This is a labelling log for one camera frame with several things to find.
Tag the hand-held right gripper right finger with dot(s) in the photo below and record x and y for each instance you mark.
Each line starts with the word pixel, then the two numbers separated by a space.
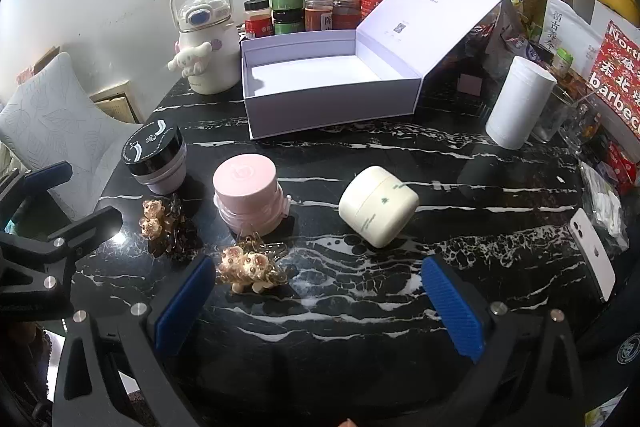
pixel 452 307

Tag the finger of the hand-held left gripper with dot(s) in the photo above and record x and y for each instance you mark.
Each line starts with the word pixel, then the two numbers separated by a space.
pixel 95 224
pixel 47 177

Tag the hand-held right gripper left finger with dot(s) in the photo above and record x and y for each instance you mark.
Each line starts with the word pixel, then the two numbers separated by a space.
pixel 185 302

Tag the dark bear hair clip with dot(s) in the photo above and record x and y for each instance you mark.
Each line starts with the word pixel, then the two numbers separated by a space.
pixel 152 217

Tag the clear bear hair clip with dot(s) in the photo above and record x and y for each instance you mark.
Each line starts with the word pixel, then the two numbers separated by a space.
pixel 240 264

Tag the black lid cosmetic jar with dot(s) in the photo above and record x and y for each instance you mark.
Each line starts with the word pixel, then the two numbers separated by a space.
pixel 152 147

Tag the cream cosmetic jar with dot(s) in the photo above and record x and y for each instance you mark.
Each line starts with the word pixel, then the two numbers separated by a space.
pixel 375 207

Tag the pink cosmetic jar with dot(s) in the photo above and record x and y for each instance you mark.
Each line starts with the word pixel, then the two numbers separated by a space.
pixel 245 179

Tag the white gift box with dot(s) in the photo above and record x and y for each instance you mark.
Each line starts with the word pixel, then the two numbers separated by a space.
pixel 300 107

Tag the grey leaf pattern pillow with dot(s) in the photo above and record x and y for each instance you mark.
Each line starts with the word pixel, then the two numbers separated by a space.
pixel 60 122

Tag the wooden cabinet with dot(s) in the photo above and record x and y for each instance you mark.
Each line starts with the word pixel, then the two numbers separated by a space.
pixel 117 102

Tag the white smartphone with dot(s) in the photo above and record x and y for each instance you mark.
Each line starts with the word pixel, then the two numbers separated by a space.
pixel 592 257

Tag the dark jacket with emblem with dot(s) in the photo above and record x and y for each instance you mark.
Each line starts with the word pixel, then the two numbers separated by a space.
pixel 615 337

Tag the clear bag white pieces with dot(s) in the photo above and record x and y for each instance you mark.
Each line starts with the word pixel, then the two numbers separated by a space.
pixel 605 207

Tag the white cartoon water bottle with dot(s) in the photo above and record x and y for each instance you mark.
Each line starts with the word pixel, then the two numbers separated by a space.
pixel 210 57

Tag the white cylinder canister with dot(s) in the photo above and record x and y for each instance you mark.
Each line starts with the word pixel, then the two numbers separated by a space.
pixel 520 107

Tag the glass mug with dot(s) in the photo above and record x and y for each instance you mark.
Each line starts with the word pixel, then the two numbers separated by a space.
pixel 550 112

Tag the red packet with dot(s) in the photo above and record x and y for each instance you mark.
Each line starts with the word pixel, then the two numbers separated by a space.
pixel 625 167

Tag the dark box pink label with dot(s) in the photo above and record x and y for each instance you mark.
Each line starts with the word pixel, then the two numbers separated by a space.
pixel 470 84

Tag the red label jar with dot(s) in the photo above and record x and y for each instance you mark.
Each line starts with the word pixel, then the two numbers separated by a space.
pixel 257 19

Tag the green cap small bottle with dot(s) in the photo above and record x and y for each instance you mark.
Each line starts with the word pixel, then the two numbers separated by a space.
pixel 565 57

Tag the red printed box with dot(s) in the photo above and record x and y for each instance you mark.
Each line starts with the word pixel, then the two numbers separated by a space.
pixel 617 72

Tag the white printed pouch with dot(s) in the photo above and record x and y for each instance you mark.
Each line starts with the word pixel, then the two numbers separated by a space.
pixel 567 32

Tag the orange contents jar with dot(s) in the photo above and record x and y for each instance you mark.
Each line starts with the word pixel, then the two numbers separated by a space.
pixel 318 14

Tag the red contents jar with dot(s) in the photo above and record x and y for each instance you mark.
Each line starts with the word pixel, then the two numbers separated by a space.
pixel 345 12

